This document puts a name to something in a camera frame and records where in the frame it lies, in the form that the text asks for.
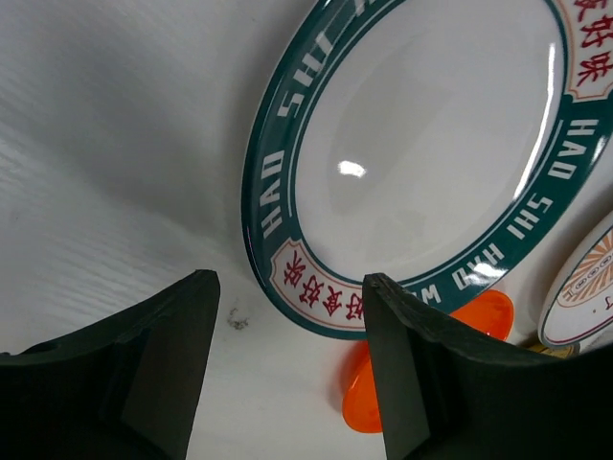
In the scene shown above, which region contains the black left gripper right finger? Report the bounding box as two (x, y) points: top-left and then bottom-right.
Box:
(362, 273), (612, 459)

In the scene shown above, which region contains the yellow patterned dark-rimmed plate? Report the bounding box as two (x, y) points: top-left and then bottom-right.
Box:
(527, 342), (580, 359)

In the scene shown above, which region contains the orange plastic plate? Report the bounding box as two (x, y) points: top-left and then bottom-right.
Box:
(341, 289), (514, 434)

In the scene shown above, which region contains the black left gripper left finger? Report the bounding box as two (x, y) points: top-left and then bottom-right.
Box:
(1, 270), (220, 459)

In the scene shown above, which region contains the white plate orange sunburst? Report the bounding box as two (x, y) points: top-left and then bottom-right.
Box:
(537, 215), (612, 349)

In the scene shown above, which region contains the green rimmed white plate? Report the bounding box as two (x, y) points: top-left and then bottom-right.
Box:
(241, 1), (612, 339)

